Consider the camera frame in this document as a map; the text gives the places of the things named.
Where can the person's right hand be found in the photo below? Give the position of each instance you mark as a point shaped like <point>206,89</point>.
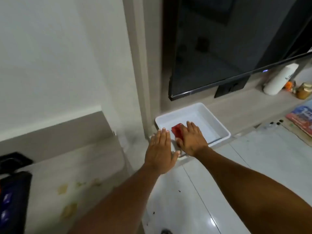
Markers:
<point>193,141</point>

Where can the person's left hand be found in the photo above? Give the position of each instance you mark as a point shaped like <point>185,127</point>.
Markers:
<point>159,153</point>

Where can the red sponge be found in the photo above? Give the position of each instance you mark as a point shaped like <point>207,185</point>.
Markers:
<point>176,130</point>

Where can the person's left forearm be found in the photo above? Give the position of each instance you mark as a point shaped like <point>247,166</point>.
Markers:
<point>117,207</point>

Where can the person's right forearm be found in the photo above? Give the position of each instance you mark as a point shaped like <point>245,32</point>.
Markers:
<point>243,190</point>

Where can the beige wooden countertop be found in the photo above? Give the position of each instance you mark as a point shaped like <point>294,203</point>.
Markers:
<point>73,163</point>

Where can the white plastic tray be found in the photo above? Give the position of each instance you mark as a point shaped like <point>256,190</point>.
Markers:
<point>202,116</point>

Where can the black flat television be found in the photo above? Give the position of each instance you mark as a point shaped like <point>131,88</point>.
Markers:
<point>219,46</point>

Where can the white plastic bottle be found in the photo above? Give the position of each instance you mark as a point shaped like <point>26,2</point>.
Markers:
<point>278,82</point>

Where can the small orange packet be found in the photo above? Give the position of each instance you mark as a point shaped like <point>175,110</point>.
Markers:
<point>289,86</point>

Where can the colourful printed magazine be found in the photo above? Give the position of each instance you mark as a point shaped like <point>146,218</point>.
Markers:
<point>303,118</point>

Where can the amber glass jar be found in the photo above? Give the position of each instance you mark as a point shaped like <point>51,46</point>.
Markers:
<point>303,93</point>

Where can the black kettle tray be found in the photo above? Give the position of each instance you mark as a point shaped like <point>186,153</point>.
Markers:
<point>22,192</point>

